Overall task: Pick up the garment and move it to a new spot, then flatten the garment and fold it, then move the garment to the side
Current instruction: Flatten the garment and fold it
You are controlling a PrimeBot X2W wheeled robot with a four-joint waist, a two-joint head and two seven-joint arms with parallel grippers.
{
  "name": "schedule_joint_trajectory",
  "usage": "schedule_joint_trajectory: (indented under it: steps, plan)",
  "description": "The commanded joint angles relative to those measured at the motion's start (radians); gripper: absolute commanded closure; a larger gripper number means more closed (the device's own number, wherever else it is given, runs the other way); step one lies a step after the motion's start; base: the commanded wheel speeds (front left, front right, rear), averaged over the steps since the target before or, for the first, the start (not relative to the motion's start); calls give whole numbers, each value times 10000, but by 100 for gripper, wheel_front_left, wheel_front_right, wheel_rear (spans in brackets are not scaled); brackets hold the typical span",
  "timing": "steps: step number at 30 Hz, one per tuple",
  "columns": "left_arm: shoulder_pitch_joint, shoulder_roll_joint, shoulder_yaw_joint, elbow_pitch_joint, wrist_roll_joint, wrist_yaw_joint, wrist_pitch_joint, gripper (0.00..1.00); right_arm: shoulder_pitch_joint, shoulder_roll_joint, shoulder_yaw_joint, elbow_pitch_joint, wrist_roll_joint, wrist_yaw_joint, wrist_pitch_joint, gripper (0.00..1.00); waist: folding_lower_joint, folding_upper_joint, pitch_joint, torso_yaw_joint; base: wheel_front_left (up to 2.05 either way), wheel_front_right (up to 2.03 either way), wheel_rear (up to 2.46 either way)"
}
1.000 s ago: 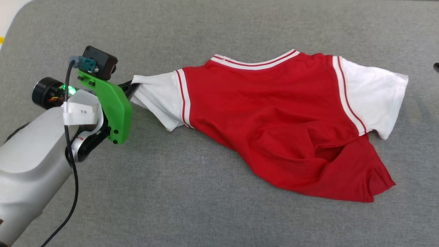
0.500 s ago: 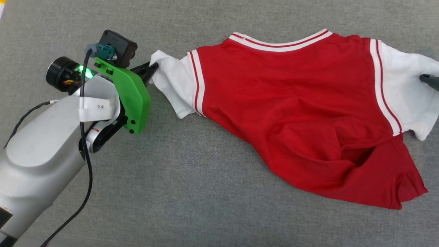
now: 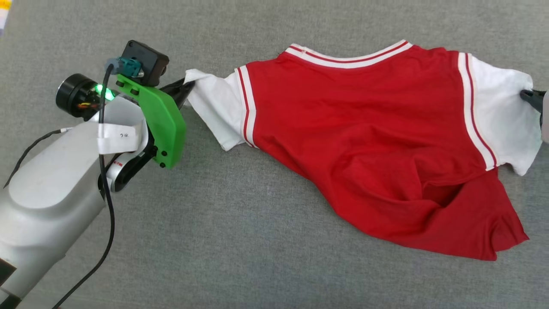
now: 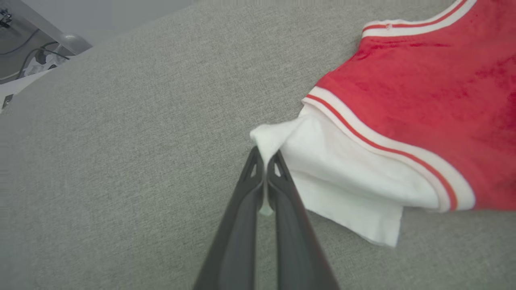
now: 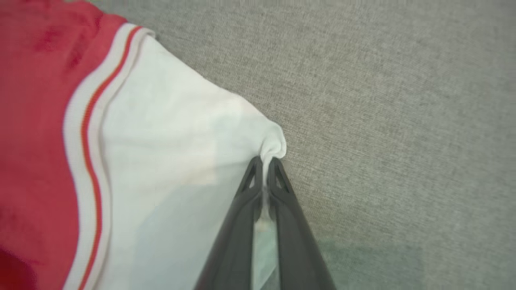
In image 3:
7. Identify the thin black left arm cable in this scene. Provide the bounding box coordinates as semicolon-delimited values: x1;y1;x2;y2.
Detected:
3;127;74;190

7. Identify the red and white jersey shirt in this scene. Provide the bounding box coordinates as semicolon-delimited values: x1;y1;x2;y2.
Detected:
184;39;543;262

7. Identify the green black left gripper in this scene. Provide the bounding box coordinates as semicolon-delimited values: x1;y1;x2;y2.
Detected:
55;73;196;193

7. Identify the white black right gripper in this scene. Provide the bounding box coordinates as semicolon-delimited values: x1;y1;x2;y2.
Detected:
520;89;549;145

